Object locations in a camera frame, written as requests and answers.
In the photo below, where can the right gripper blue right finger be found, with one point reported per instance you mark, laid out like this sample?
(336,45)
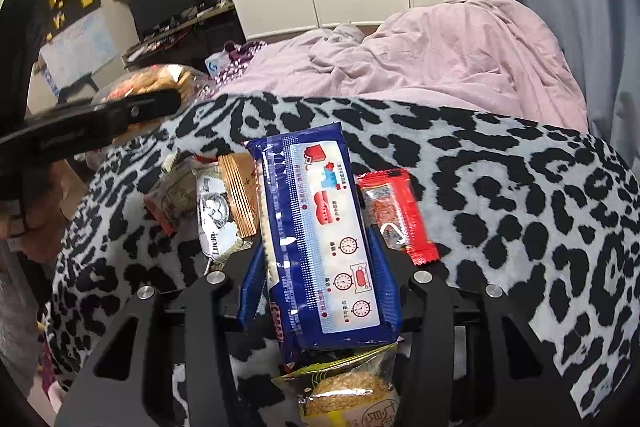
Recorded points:
(386,288)

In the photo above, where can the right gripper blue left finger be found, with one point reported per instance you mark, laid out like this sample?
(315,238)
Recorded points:
(253,288)

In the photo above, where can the red snack packet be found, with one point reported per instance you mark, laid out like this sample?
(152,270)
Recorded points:
(390,205)

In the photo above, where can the blue cracker package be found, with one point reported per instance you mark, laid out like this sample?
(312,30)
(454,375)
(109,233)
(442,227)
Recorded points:
(319,279)

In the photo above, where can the gold walnut snack packet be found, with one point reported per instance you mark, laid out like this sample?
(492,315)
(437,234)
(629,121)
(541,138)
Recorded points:
(173,196)

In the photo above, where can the yellow sesame cake packet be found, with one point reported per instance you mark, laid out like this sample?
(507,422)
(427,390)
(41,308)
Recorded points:
(357,391)

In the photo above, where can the clear bag of biscuits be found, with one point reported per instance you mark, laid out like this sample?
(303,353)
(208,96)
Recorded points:
(185,79)

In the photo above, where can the person left hand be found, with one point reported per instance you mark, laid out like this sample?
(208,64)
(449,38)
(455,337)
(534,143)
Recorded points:
(47,217)

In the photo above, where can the silver small snack packet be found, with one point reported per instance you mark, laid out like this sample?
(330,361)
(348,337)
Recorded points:
(218,232)

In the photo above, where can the black yellow pegboard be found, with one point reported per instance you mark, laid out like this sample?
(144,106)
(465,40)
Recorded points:
(64,13)

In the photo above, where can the black computer monitor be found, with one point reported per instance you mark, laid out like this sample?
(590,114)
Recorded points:
(149,15)

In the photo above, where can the wooden desk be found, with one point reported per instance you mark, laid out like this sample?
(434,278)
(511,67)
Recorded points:
(189,43)

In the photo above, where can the white logitech box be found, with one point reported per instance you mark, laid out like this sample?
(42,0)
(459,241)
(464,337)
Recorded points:
(217,63)

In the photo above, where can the purple patterned cloth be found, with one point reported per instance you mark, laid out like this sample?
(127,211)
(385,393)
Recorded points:
(241,55)

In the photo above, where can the pink duvet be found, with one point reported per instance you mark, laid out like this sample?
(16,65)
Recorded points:
(496,56)

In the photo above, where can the wall map poster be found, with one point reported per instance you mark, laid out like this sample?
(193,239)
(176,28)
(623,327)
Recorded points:
(81,49)

